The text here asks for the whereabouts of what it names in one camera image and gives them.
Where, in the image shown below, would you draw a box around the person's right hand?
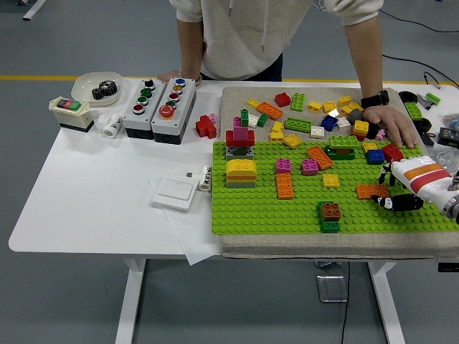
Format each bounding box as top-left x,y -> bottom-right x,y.
156,70 -> 197,85

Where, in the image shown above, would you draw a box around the person's left hand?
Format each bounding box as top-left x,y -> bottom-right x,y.
361,106 -> 420,148

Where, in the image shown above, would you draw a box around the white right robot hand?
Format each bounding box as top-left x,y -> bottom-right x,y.
371,155 -> 457,213

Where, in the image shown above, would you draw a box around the orange long brick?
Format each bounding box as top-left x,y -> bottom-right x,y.
306,145 -> 334,171
256,101 -> 284,121
356,183 -> 390,201
275,172 -> 295,200

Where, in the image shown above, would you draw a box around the lime green studded baseplate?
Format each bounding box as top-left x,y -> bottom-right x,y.
211,140 -> 459,237

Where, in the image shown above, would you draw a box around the lime long brick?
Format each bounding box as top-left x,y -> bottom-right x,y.
404,101 -> 424,120
328,135 -> 359,150
284,117 -> 312,134

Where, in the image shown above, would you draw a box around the red sloped brick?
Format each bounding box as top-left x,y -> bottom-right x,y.
381,143 -> 404,163

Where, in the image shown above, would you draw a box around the blue square brick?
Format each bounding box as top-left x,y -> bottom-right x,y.
320,114 -> 338,133
366,148 -> 387,166

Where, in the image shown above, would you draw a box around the red cross-shaped brick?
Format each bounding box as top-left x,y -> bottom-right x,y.
195,114 -> 218,139

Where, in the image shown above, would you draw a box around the red wide brick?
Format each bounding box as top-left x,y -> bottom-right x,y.
225,129 -> 256,148

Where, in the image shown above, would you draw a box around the brown square brick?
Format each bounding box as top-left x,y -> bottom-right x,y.
321,202 -> 342,222

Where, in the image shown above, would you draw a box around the grey arch brick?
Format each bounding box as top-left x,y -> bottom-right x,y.
225,145 -> 255,161

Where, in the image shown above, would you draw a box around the yellow orange grey brick stack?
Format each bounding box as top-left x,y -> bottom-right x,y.
225,158 -> 257,189

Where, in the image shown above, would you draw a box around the black wristwatch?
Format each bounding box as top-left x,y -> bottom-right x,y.
360,89 -> 391,110

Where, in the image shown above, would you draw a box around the clear plastic bag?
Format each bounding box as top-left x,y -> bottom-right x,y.
428,145 -> 459,173

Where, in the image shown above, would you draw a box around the black box yellow marks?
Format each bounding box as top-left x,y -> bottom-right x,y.
438,127 -> 459,147

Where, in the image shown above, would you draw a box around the grey emergency-stop control box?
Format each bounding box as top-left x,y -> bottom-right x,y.
150,77 -> 197,145

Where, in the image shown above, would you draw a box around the grey four-button control box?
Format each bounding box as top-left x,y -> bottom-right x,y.
123,78 -> 166,140

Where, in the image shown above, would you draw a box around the bag of blue parts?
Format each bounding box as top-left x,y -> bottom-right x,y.
437,113 -> 459,130

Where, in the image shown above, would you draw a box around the black metal gear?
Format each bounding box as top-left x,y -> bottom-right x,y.
91,79 -> 118,100

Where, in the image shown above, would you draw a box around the grey-brown mat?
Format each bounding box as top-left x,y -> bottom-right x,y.
219,86 -> 459,262

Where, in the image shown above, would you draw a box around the white pipe fitting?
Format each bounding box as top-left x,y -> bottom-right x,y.
96,113 -> 124,139

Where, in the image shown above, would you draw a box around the white plastic bowl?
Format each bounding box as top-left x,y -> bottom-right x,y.
70,71 -> 124,108

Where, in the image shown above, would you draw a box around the person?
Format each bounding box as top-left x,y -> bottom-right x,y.
168,0 -> 384,82

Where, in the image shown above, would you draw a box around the white labelled cylinder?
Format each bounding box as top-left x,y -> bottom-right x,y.
198,166 -> 212,193

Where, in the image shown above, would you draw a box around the white table leg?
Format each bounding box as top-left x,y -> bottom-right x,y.
366,261 -> 406,344
114,258 -> 147,344

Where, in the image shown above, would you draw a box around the silver floor outlet box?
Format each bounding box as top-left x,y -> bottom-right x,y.
316,274 -> 349,304

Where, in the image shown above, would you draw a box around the white furniture foot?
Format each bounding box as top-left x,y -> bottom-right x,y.
22,0 -> 47,21

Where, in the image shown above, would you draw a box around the white paper sheet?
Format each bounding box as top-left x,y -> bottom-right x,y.
148,177 -> 222,267

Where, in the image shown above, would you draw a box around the white bead bracelet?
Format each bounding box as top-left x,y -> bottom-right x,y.
178,68 -> 204,87

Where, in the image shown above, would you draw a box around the black cable with connector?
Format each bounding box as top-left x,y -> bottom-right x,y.
422,71 -> 443,90

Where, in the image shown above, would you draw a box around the long black floor cable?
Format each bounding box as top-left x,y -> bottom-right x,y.
382,53 -> 459,90

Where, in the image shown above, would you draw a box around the dark green frame brick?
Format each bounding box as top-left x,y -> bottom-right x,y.
324,145 -> 356,161

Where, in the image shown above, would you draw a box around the cream red-green switch box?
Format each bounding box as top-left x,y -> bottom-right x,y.
48,96 -> 95,133

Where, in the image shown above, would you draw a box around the white wall switch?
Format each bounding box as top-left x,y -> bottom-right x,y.
151,178 -> 197,212

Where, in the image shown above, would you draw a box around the black cable under table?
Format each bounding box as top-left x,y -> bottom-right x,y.
340,263 -> 351,344

